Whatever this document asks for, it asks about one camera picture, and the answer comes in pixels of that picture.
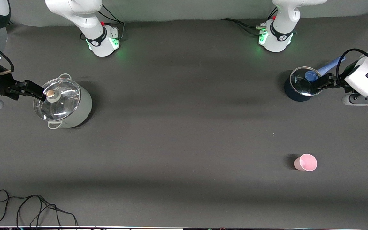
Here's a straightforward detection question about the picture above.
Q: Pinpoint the large glass pot lid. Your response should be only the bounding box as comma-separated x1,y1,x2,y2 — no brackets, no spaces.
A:
33,78,81,122

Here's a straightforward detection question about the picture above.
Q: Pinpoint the dark blue saucepan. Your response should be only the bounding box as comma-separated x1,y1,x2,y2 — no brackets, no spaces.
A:
284,56,346,102

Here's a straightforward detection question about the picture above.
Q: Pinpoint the dark grey table mat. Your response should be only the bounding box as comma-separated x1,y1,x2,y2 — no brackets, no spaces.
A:
0,11,368,229

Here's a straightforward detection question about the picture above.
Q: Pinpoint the pink cup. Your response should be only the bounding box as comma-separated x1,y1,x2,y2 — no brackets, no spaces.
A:
294,154,318,172

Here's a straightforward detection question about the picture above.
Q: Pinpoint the white cooking pot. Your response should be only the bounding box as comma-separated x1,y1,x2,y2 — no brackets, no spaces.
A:
33,73,93,130

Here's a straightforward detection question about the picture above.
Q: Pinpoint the thin black loose cable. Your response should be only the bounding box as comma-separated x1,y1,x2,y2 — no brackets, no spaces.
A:
0,189,79,229

